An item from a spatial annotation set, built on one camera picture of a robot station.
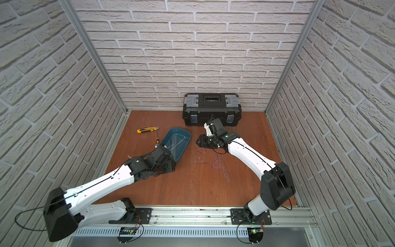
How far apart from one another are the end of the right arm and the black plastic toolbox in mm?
229

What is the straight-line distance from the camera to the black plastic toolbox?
995 mm

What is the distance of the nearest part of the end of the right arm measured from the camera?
0.60m
